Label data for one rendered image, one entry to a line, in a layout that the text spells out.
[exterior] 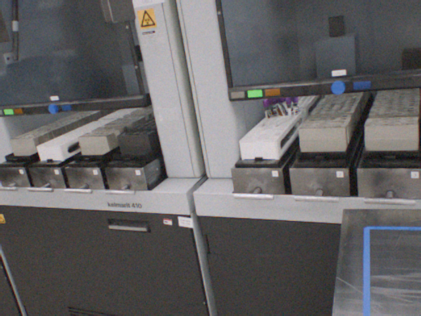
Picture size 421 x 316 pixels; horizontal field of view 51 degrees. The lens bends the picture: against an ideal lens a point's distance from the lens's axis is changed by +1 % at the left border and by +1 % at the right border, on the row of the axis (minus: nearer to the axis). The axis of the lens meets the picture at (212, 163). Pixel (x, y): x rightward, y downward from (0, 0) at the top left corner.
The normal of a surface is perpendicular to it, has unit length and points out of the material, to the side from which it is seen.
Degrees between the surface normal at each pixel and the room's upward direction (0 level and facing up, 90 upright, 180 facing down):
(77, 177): 90
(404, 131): 90
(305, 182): 90
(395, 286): 0
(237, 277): 90
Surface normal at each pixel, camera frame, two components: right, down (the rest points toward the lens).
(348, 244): -0.16, -0.93
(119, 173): -0.40, 0.36
